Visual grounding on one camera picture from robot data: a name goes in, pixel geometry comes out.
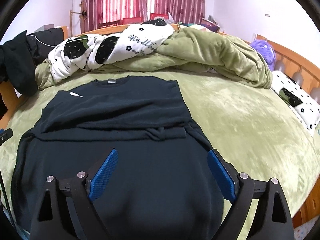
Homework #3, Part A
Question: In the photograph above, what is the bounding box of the black cable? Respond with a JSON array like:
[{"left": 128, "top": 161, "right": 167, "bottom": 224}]
[{"left": 0, "top": 174, "right": 13, "bottom": 230}]

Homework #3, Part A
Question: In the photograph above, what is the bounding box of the green and white patterned quilt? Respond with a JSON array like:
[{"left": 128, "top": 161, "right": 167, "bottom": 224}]
[{"left": 35, "top": 19, "right": 272, "bottom": 89}]

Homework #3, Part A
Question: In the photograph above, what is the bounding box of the white patterned pillow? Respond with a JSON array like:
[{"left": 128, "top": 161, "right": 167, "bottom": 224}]
[{"left": 271, "top": 70, "right": 319, "bottom": 135}]

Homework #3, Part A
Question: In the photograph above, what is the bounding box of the red striped curtain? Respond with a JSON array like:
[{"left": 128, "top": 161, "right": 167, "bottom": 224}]
[{"left": 81, "top": 0, "right": 205, "bottom": 32}]

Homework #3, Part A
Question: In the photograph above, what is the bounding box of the green plush bed sheet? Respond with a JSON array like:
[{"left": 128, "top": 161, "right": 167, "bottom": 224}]
[{"left": 1, "top": 71, "right": 319, "bottom": 239}]

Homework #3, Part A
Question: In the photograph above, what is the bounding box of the red chair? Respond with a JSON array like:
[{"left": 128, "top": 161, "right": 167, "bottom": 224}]
[{"left": 149, "top": 13, "right": 169, "bottom": 23}]

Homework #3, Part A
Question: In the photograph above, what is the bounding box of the purple plush toy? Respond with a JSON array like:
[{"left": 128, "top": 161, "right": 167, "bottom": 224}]
[{"left": 250, "top": 39, "right": 277, "bottom": 71}]

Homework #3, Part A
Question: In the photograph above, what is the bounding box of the black jacket on footboard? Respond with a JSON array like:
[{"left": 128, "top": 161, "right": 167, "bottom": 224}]
[{"left": 1, "top": 28, "right": 64, "bottom": 96}]

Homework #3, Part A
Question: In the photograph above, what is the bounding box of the wooden coat rack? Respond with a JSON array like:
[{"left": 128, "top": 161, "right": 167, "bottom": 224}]
[{"left": 69, "top": 1, "right": 87, "bottom": 37}]

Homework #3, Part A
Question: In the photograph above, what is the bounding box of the black sweatshirt with white logo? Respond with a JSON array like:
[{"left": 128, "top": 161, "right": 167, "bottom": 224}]
[{"left": 11, "top": 76, "right": 223, "bottom": 239}]

